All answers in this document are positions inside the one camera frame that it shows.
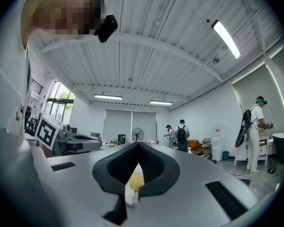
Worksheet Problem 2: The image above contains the metal shelf cart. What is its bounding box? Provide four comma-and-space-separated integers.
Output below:
199, 138, 212, 159

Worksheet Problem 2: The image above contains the person's white shirt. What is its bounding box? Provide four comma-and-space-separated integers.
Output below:
0, 0, 42, 139

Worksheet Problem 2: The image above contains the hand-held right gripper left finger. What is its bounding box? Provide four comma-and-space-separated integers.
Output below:
92, 142, 139, 225

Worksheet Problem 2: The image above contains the dark chair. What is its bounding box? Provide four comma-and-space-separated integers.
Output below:
25, 117, 40, 137

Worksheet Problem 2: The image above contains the orange sofa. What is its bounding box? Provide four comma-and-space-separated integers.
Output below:
188, 140, 203, 155

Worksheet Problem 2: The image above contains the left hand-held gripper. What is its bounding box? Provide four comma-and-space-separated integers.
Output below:
34, 114, 103, 156

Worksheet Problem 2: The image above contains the glass door window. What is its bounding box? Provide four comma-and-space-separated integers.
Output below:
44, 81, 76, 125

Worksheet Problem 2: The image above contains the black head camera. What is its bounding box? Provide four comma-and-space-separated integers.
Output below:
93, 14, 119, 44

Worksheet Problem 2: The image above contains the dark green tub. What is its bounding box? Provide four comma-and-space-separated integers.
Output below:
271, 131, 284, 165

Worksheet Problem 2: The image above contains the long ceiling light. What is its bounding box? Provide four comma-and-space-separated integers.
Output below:
149, 100, 174, 106
93, 94, 123, 101
211, 19, 242, 60

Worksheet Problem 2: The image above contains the person's head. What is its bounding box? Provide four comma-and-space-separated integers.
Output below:
20, 0, 105, 48

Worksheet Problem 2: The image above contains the white and yellow bag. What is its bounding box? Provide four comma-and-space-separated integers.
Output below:
124, 162, 146, 208

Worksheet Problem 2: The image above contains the black standing fan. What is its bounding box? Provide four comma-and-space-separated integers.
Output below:
131, 127, 145, 142

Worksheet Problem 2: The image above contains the white water dispenser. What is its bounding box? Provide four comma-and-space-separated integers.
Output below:
211, 124, 222, 162

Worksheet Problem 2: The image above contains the dark container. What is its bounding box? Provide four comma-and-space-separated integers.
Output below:
267, 159, 278, 175

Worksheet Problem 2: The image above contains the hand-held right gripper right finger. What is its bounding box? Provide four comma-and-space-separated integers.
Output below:
138, 142, 181, 197

